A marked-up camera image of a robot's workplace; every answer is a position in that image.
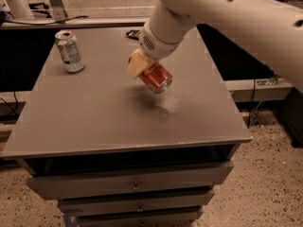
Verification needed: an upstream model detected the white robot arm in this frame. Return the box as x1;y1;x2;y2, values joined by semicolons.
128;0;303;92

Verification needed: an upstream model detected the green and white soda can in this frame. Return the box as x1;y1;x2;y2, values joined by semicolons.
55;30;85;73

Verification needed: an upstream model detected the grey drawer cabinet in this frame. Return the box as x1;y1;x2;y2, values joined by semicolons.
0;24;253;227

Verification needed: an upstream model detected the metal railing bar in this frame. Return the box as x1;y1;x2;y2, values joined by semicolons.
0;16;148;30

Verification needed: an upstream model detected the grey drawer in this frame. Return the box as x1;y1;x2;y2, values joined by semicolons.
77;207;202;227
27;161;234;200
59;187;214;217

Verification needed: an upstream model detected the red coke can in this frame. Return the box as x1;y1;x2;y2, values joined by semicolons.
139;63;172;94

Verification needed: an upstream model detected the black cable on railing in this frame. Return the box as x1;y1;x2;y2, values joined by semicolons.
3;14;89;26

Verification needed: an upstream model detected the middle grey drawer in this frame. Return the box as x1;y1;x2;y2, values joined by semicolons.
59;187;214;217

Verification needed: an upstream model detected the top grey drawer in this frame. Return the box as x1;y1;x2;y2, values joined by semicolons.
27;161;234;200

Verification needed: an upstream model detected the bottom grey drawer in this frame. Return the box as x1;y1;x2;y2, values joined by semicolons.
77;207;202;227

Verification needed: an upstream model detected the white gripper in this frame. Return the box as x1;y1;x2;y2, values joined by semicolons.
128;24;179;79

